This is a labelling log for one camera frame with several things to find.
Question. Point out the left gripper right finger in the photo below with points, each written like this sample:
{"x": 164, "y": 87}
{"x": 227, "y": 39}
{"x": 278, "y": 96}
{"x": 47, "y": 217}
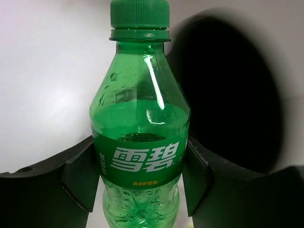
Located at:
{"x": 221, "y": 194}

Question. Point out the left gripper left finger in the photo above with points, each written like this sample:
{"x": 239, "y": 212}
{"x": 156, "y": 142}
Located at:
{"x": 58, "y": 192}

